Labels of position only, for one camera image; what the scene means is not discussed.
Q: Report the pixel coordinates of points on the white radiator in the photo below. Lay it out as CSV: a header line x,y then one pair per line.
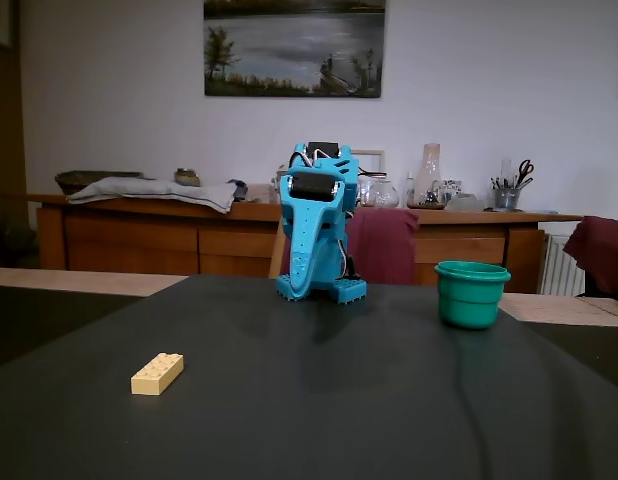
x,y
561,265

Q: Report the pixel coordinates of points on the black power plug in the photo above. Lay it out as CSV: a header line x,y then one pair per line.
x,y
354,274

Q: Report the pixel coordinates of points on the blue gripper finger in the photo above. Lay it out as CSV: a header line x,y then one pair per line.
x,y
304,235

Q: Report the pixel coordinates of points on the wooden sideboard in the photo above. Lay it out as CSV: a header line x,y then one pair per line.
x,y
139,240

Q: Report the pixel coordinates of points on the grey table mat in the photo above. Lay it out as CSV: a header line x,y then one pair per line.
x,y
309,400

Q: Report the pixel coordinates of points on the dark woven basket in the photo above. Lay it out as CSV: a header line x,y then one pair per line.
x,y
74,179

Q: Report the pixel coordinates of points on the lake landscape painting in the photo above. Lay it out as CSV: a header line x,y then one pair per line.
x,y
294,45

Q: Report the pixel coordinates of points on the green plastic cup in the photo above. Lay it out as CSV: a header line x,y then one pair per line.
x,y
471,300

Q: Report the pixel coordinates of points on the white picture frame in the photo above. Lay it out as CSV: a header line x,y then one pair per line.
x,y
374,159

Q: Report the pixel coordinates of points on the tall glass vase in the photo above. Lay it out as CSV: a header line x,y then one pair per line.
x,y
429,175

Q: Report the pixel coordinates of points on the cream lego brick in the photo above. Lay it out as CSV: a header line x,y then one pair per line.
x,y
156,375

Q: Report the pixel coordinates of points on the metal pen cup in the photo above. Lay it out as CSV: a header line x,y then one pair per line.
x,y
506,199

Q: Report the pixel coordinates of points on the small ceramic jar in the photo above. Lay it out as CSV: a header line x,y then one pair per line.
x,y
186,176

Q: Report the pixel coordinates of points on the round glass bowl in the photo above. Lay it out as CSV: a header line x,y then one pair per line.
x,y
381,195

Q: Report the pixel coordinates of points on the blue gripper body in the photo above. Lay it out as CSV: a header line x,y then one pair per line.
x,y
309,188

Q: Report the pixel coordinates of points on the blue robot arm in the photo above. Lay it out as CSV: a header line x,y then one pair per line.
x,y
349,167

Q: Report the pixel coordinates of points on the chair with maroon cover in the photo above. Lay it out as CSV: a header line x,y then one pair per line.
x,y
604,255
384,245

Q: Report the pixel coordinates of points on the grey folded cloth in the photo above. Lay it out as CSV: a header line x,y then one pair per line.
x,y
154,192

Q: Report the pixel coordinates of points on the blue white porcelain piece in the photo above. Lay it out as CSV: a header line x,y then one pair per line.
x,y
453,187

